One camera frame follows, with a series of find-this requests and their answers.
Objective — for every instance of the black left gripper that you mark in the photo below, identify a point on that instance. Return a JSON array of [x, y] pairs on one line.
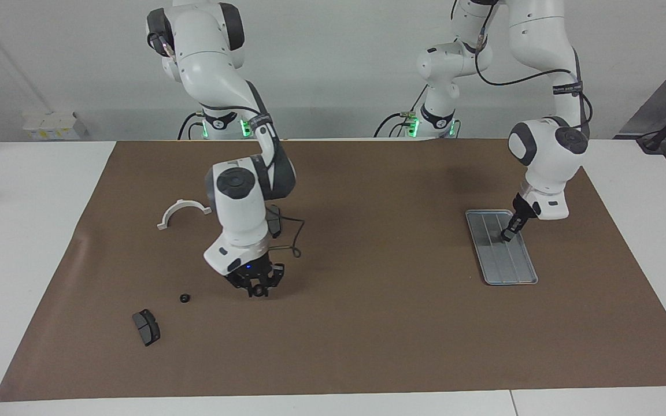
[[525, 209]]

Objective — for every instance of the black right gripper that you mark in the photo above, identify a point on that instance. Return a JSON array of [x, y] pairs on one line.
[[252, 271]]

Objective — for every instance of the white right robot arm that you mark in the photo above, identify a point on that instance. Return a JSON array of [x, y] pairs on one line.
[[240, 214]]

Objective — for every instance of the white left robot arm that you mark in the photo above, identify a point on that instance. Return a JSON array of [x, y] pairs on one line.
[[547, 162]]

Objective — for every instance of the silver metal ribbed tray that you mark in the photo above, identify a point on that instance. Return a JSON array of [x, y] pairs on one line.
[[506, 266]]

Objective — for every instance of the long grey brake pad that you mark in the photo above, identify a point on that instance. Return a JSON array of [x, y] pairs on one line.
[[277, 225]]

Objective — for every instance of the brown table mat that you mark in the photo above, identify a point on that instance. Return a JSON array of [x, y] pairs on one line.
[[367, 323]]

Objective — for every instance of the short grey brake pad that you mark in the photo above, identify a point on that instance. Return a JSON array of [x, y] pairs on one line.
[[146, 327]]

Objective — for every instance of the white curved plastic bracket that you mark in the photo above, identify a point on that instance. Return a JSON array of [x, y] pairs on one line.
[[182, 203]]

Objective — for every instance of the white wall socket box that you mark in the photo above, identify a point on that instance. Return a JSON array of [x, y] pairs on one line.
[[50, 130]]

